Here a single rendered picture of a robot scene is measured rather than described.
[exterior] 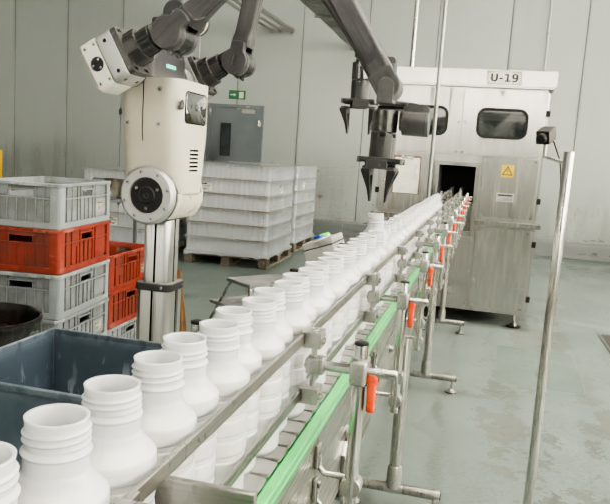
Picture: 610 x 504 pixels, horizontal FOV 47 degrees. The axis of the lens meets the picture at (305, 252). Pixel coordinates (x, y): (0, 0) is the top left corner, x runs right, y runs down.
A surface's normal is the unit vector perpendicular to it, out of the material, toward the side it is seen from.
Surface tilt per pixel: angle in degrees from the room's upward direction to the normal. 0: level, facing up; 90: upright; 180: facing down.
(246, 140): 90
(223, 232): 90
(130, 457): 49
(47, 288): 90
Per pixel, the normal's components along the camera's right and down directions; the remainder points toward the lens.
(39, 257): -0.14, 0.13
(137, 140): -0.26, 0.30
